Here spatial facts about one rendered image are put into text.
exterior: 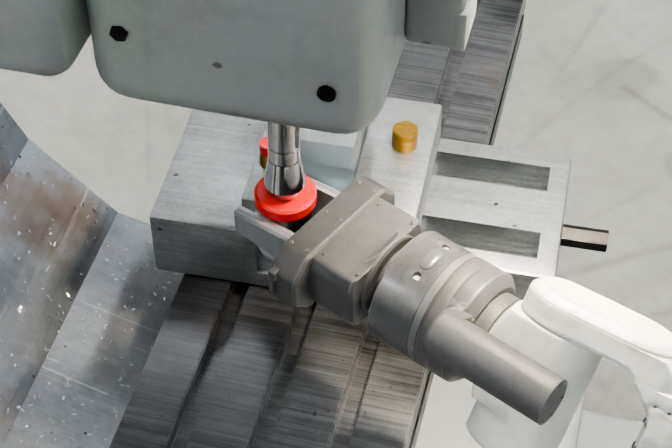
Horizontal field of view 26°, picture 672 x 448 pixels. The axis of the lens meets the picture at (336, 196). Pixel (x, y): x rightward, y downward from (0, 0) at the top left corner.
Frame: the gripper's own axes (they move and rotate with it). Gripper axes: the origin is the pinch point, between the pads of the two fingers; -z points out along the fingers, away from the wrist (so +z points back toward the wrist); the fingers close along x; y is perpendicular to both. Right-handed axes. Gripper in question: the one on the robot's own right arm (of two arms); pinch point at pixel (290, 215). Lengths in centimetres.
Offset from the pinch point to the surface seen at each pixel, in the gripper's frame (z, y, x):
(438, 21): 10.5, -22.3, -3.0
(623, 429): 20.2, 37.5, -24.8
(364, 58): 10.8, -24.6, 4.8
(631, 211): -24, 114, -120
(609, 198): -29, 114, -120
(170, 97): -0.1, -19.4, 10.6
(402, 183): 0.9, 6.3, -13.1
